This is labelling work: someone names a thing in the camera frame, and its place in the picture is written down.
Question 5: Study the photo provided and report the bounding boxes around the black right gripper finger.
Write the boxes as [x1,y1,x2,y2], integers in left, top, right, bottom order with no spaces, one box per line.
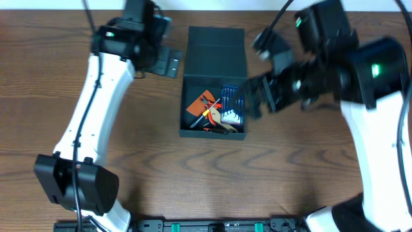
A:
[241,96,263,120]
[232,74,267,100]

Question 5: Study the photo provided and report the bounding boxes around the blue precision screwdriver set case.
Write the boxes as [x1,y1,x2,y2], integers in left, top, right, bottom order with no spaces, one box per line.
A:
[221,85,243,126]

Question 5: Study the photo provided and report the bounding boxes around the red handled cutting pliers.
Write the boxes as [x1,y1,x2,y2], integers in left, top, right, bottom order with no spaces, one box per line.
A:
[200,95,221,126]

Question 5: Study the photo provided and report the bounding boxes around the dark green box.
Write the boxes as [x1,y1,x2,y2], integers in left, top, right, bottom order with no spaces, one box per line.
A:
[179,26,248,140]

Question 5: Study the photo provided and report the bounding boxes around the black yellow screwdriver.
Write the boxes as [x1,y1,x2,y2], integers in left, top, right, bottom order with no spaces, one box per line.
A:
[190,99,220,129]

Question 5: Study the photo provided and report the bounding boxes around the small claw hammer black handle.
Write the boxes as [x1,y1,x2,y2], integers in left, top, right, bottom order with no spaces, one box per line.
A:
[203,127,229,135]

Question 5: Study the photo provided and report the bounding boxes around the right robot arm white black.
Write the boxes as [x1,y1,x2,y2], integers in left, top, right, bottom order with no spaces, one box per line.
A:
[237,0,411,231]

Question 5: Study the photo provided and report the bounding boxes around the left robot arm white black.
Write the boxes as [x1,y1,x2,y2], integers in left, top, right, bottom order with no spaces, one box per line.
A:
[33,25,167,231]

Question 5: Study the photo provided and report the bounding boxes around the orange scraper wooden handle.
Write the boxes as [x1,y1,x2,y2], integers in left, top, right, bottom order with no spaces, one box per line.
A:
[186,89,239,133]

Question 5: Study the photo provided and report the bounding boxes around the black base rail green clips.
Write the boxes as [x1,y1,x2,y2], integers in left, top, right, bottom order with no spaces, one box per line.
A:
[53,216,310,232]

